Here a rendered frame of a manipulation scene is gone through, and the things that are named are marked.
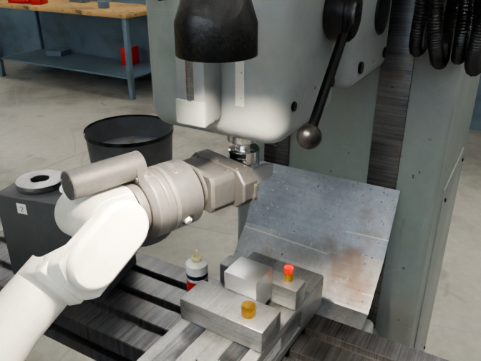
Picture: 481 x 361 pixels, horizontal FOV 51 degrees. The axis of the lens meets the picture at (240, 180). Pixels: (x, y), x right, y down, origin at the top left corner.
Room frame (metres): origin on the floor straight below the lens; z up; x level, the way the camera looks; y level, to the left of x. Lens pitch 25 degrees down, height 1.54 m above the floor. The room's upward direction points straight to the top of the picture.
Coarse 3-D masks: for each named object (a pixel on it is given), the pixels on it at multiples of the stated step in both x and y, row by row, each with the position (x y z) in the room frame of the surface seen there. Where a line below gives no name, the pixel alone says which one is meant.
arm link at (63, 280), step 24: (96, 216) 0.48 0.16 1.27; (120, 216) 0.48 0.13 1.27; (144, 216) 0.50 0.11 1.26; (72, 240) 0.46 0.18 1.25; (96, 240) 0.46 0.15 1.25; (120, 240) 0.48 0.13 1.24; (144, 240) 0.50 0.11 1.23; (24, 264) 0.46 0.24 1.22; (48, 264) 0.44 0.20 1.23; (72, 264) 0.44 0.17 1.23; (96, 264) 0.45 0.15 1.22; (120, 264) 0.47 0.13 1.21; (48, 288) 0.43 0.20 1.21; (72, 288) 0.44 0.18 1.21; (96, 288) 0.44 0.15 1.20
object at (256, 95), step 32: (256, 0) 0.57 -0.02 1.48; (288, 0) 0.57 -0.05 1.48; (320, 0) 0.64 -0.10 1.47; (160, 32) 0.64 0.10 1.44; (288, 32) 0.57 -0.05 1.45; (320, 32) 0.64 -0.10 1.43; (160, 64) 0.64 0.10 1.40; (224, 64) 0.59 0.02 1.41; (256, 64) 0.57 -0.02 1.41; (288, 64) 0.57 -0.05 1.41; (320, 64) 0.65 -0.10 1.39; (160, 96) 0.64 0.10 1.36; (224, 96) 0.59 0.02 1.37; (256, 96) 0.57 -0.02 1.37; (288, 96) 0.57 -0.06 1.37; (224, 128) 0.60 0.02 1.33; (256, 128) 0.57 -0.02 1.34; (288, 128) 0.58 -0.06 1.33
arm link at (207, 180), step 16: (176, 160) 0.61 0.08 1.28; (192, 160) 0.65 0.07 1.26; (208, 160) 0.65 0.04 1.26; (224, 160) 0.65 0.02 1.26; (176, 176) 0.57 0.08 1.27; (192, 176) 0.58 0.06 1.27; (208, 176) 0.60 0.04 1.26; (224, 176) 0.60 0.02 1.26; (240, 176) 0.61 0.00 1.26; (176, 192) 0.55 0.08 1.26; (192, 192) 0.57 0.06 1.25; (208, 192) 0.59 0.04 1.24; (224, 192) 0.60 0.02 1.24; (240, 192) 0.60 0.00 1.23; (256, 192) 0.61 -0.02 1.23; (192, 208) 0.56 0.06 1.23; (208, 208) 0.59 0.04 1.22; (176, 224) 0.55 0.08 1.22
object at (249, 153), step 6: (234, 144) 0.69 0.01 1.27; (228, 150) 0.67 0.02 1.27; (234, 150) 0.67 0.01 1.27; (240, 150) 0.67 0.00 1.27; (246, 150) 0.67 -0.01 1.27; (252, 150) 0.67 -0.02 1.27; (258, 150) 0.67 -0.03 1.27; (234, 156) 0.66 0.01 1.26; (240, 156) 0.66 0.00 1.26; (246, 156) 0.66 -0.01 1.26; (252, 156) 0.66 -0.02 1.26
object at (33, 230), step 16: (32, 176) 0.90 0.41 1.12; (48, 176) 0.91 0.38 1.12; (0, 192) 0.86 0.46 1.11; (16, 192) 0.86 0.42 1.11; (32, 192) 0.85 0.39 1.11; (48, 192) 0.86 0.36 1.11; (0, 208) 0.85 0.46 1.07; (16, 208) 0.84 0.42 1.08; (32, 208) 0.83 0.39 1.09; (48, 208) 0.82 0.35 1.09; (16, 224) 0.84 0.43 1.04; (32, 224) 0.83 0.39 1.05; (48, 224) 0.82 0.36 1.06; (16, 240) 0.85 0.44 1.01; (32, 240) 0.83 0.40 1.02; (48, 240) 0.82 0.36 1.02; (64, 240) 0.81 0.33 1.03; (16, 256) 0.85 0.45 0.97; (16, 272) 0.85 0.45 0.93; (112, 288) 0.81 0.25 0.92
